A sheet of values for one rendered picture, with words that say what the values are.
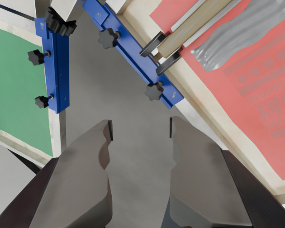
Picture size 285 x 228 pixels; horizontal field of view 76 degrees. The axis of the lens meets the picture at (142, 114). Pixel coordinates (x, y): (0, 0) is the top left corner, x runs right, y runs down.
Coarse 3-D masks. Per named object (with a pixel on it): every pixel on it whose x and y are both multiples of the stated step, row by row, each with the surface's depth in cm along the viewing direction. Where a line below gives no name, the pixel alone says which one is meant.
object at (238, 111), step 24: (168, 0) 42; (192, 0) 40; (168, 24) 44; (216, 24) 41; (192, 48) 45; (216, 72) 46; (216, 96) 49; (240, 96) 47; (240, 120) 50; (264, 144) 51
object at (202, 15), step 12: (216, 0) 30; (228, 0) 29; (204, 12) 31; (216, 12) 31; (180, 24) 34; (192, 24) 33; (204, 24) 33; (168, 36) 36; (180, 36) 35; (168, 48) 37
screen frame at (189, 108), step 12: (108, 0) 43; (120, 0) 42; (120, 12) 45; (156, 60) 47; (168, 72) 49; (180, 84) 51; (180, 108) 51; (192, 108) 49; (192, 120) 51; (204, 120) 50; (204, 132) 52; (216, 132) 52; (228, 144) 54; (240, 156) 55
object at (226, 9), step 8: (200, 0) 36; (240, 0) 34; (192, 8) 37; (224, 8) 35; (232, 8) 35; (184, 16) 38; (216, 16) 36; (176, 24) 40; (208, 24) 38; (200, 32) 39; (192, 40) 40
